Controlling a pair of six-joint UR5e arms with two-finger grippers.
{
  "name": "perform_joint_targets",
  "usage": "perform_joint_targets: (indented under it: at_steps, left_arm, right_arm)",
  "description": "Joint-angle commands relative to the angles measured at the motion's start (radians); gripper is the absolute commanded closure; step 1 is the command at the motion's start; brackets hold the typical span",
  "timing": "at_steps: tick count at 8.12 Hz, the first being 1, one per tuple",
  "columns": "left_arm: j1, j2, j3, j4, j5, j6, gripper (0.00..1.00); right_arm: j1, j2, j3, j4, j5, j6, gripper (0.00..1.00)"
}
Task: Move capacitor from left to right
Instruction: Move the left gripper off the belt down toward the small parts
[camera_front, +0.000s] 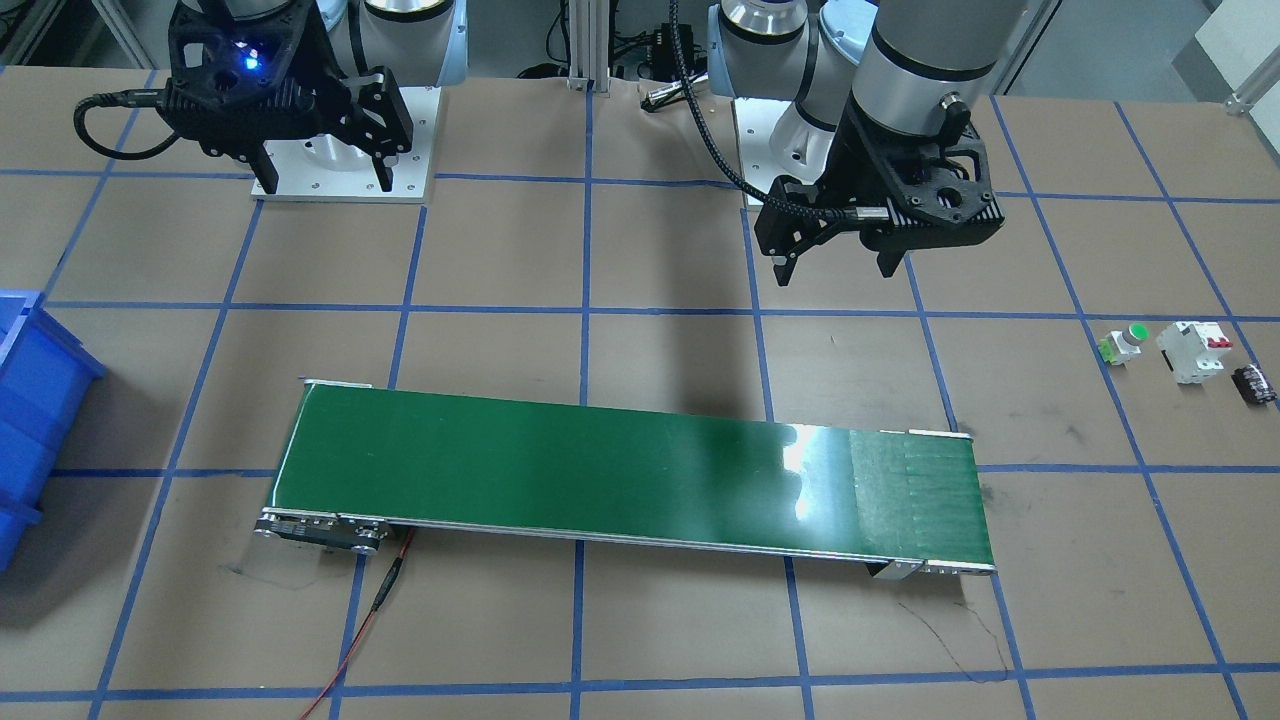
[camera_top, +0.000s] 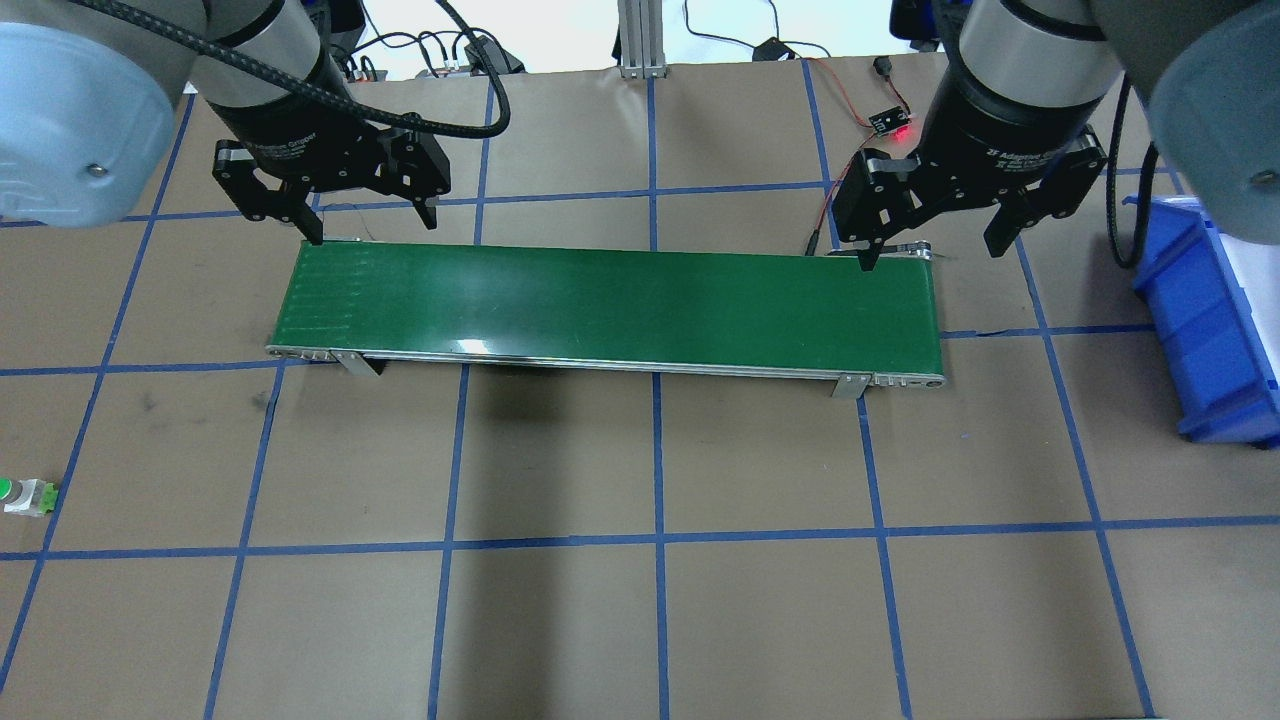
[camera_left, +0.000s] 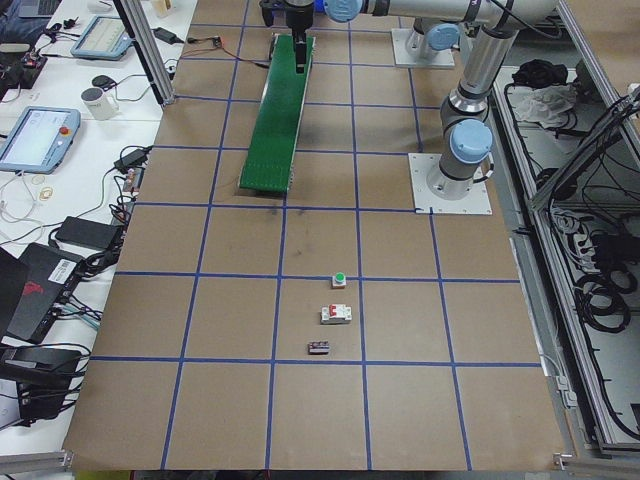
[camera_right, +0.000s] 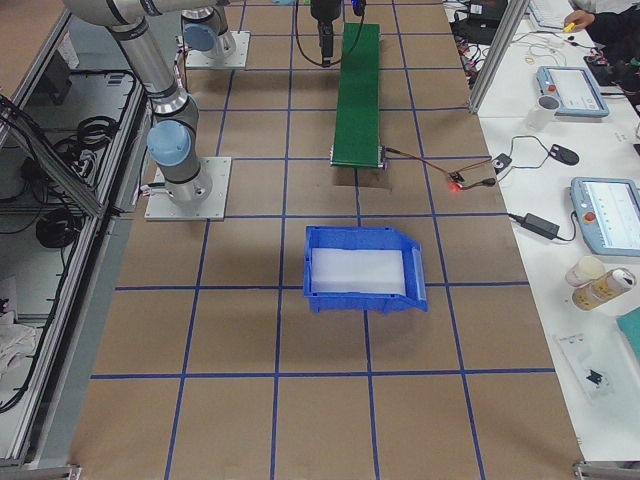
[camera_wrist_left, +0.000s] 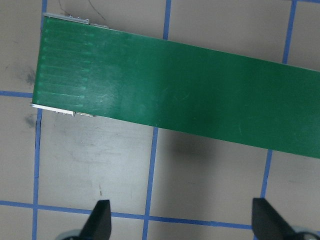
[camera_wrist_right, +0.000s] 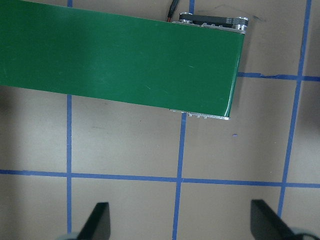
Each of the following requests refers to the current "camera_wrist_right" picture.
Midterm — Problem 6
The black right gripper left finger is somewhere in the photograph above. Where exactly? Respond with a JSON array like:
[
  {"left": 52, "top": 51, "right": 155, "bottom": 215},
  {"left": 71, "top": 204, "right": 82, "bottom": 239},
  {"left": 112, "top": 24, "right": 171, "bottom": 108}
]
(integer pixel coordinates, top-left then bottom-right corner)
[{"left": 77, "top": 202, "right": 111, "bottom": 240}]

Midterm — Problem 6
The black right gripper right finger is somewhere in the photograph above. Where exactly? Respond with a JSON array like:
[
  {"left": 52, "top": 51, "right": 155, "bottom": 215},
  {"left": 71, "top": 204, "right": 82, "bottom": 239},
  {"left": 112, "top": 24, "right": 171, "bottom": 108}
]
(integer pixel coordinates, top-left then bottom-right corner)
[{"left": 250, "top": 199, "right": 295, "bottom": 240}]

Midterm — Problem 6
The red black power cable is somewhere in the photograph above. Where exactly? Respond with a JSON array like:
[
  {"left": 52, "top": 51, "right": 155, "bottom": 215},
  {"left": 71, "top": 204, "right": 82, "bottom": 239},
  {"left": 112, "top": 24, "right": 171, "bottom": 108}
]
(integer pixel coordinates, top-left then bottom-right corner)
[{"left": 166, "top": 0, "right": 179, "bottom": 23}]

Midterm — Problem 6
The green conveyor belt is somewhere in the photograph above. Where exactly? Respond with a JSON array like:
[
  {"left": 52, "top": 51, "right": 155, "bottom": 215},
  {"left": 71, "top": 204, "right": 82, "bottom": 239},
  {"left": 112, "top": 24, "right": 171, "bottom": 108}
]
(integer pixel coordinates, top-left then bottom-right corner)
[{"left": 0, "top": 0, "right": 248, "bottom": 120}]

